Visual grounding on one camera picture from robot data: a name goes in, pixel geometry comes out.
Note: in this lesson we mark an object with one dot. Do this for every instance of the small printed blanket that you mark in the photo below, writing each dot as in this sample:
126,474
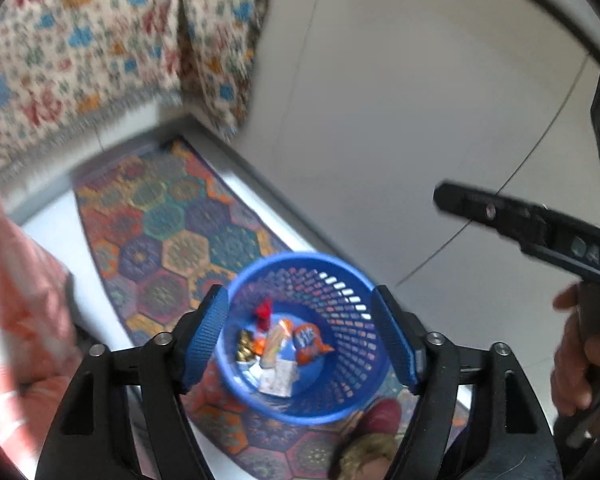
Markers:
220,60

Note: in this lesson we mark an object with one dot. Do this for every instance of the orange printed snack packet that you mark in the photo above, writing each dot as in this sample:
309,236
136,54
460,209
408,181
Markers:
310,342

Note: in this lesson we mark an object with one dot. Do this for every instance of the person's foot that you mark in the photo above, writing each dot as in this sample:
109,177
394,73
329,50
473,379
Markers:
365,455

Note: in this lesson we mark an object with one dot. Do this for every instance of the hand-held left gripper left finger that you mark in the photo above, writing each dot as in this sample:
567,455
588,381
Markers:
207,340

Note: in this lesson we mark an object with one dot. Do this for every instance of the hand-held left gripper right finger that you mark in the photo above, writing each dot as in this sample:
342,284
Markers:
392,340

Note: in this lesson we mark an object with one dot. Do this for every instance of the blue plastic basket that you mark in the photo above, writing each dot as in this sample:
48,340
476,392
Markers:
330,285

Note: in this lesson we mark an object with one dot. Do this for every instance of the gold foil wrapper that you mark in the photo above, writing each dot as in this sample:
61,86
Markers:
244,347

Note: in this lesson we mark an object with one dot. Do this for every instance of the colourful hexagon rug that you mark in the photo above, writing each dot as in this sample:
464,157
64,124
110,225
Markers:
180,240

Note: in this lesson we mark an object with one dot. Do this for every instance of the person's right hand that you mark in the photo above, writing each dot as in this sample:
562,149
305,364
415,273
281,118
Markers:
572,360

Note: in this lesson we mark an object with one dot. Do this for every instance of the pale white wrapper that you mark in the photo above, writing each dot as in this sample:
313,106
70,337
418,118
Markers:
278,380

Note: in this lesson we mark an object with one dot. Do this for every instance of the red slipper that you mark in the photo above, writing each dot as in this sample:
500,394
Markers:
380,417

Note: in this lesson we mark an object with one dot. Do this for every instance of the large printed blanket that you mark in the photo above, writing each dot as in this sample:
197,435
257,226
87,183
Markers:
80,35

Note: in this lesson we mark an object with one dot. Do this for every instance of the tan snack wrapper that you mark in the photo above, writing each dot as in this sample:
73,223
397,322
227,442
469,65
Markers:
275,342

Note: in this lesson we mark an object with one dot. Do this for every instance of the small red wrapper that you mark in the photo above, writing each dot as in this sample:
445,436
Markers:
265,312

